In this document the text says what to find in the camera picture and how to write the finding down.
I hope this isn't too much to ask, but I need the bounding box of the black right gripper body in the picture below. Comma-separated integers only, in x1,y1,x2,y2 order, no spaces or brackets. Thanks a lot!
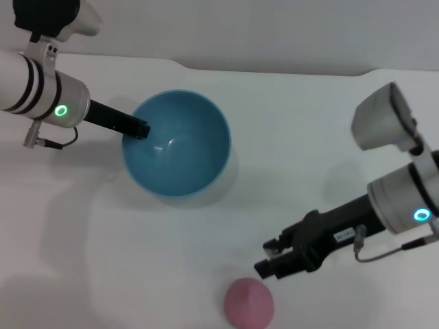
281,193,386,274

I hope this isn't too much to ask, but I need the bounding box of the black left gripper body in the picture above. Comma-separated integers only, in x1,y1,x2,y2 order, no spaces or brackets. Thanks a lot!
83,99,141,138

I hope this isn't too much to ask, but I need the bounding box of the pink toy peach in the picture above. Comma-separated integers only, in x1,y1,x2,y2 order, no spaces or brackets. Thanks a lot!
223,278,276,329

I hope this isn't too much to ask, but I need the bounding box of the blue ceramic bowl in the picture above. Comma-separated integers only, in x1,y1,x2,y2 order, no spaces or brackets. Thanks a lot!
121,89,232,197

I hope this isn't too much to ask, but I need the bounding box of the right wrist grey cable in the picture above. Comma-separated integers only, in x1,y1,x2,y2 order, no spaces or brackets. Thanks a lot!
353,224,437,263

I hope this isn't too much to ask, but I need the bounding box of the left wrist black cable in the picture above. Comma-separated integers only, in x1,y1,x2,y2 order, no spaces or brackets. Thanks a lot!
23,121,80,150

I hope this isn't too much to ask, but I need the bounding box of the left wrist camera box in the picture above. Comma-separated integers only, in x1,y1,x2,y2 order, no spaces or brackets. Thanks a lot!
13,0,104,44

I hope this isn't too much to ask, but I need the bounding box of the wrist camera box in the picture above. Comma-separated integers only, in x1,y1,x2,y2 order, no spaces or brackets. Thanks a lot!
350,80,425,156
13,0,104,44

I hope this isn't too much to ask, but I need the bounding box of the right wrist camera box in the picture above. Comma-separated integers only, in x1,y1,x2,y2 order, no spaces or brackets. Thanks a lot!
350,80,425,156

